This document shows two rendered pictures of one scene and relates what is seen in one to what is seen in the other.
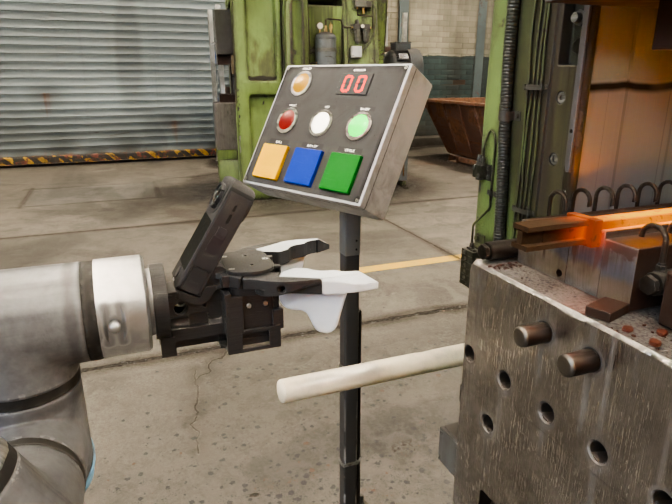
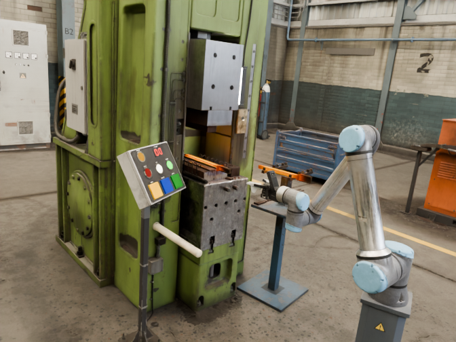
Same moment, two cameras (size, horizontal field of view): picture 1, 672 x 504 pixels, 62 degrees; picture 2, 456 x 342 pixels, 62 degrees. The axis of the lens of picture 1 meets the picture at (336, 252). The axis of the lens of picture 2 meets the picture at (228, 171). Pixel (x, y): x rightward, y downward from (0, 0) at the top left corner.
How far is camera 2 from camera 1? 2.46 m
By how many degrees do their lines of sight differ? 105
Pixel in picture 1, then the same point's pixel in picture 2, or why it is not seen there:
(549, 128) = (175, 150)
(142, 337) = not seen: hidden behind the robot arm
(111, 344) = not seen: hidden behind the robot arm
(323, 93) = (151, 158)
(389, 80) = (165, 148)
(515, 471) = (219, 222)
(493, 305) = (212, 191)
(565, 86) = (178, 140)
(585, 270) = (219, 175)
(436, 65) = not seen: outside the picture
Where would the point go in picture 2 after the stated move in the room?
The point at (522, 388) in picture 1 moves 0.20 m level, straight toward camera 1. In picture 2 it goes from (220, 203) to (251, 205)
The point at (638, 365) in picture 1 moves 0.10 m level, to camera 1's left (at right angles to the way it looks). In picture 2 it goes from (240, 182) to (246, 186)
